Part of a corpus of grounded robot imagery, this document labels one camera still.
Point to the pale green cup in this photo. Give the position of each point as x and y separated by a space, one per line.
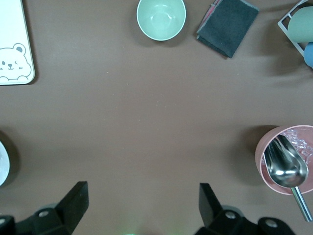
302 25

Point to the white tray with bear print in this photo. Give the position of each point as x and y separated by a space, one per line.
12 27

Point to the clear ice cubes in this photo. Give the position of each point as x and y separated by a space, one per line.
299 144

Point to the white round plate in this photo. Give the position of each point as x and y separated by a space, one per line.
3 162

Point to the pale green bowl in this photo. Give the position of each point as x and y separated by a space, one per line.
161 19

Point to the dark grey folded cloth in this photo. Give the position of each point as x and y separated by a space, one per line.
226 24

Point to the pink bowl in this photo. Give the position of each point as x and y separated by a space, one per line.
262 149

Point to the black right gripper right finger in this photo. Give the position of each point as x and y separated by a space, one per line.
210 210

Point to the metal scoop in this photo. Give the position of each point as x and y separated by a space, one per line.
286 169

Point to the blue cup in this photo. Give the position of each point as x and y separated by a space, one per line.
309 55

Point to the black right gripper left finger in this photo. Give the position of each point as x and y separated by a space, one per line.
71 208

